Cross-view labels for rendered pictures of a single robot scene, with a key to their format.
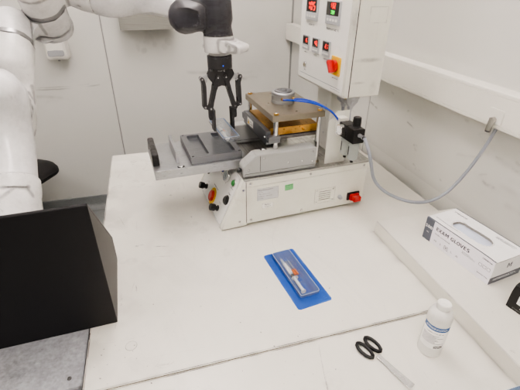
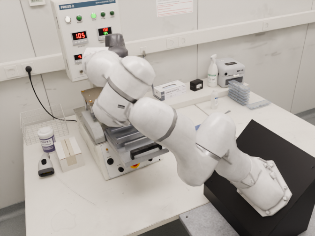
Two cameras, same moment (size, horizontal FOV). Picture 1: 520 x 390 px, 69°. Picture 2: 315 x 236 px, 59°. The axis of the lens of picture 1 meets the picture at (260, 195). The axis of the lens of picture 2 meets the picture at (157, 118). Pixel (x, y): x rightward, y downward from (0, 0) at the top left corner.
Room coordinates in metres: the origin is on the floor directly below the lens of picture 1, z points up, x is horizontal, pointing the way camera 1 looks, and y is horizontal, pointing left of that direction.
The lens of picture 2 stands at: (1.14, 1.35, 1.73)
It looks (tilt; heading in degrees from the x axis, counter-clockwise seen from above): 30 degrees down; 265
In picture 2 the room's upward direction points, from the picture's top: 4 degrees counter-clockwise
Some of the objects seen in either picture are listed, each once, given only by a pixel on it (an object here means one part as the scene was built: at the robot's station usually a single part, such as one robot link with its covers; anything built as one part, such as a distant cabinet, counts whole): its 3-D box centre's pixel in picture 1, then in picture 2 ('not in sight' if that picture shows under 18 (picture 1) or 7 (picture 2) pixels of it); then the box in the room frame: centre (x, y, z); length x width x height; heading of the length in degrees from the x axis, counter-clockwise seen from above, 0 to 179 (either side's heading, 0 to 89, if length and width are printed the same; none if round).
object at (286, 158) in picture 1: (275, 159); not in sight; (1.11, -0.05, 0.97); 0.26 x 0.05 x 0.07; 110
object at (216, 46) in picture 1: (226, 45); not in sight; (1.18, 0.10, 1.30); 0.13 x 0.12 x 0.05; 21
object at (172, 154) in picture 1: (196, 151); (134, 138); (1.15, 0.21, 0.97); 0.30 x 0.22 x 0.08; 110
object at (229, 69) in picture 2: not in sight; (227, 71); (0.36, -0.72, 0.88); 0.25 x 0.20 x 0.17; 100
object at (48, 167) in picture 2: not in sight; (44, 161); (1.66, 0.06, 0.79); 0.20 x 0.08 x 0.08; 106
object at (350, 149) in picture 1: (348, 137); not in sight; (1.10, -0.27, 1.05); 0.15 x 0.05 x 0.15; 20
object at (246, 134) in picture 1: (250, 130); (92, 126); (1.37, 0.04, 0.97); 0.25 x 0.05 x 0.07; 110
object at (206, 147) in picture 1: (210, 145); (130, 131); (1.17, 0.17, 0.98); 0.20 x 0.17 x 0.03; 20
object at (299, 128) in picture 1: (282, 114); not in sight; (1.25, -0.08, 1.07); 0.22 x 0.17 x 0.10; 20
